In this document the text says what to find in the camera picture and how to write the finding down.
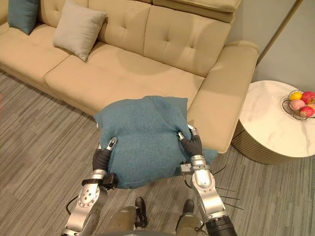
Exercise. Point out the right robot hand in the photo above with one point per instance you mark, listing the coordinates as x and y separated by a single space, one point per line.
193 145

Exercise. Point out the yellow fruit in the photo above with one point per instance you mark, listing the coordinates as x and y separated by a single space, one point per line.
295 95

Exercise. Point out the pink peach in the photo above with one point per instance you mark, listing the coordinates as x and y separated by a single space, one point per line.
296 104

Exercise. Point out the large teal cushion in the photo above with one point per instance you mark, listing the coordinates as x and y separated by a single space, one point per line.
147 145

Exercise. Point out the beige leather sofa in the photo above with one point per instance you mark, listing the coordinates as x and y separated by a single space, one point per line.
137 54

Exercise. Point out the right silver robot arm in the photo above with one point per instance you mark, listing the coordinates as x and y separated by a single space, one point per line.
208 191

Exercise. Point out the small teal cushion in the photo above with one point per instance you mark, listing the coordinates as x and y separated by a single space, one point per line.
22 15

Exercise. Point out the round white marble side table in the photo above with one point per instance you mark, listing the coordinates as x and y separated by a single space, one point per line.
275 120

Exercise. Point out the beige grey cushion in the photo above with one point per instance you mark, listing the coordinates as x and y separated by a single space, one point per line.
78 30

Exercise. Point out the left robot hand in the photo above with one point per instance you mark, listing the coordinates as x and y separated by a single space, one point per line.
101 158

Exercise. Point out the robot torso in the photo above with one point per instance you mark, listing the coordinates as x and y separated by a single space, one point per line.
137 233

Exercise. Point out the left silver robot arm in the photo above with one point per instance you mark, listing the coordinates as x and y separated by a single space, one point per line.
86 201

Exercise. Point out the red yellow apple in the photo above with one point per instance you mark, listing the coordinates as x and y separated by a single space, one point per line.
306 111

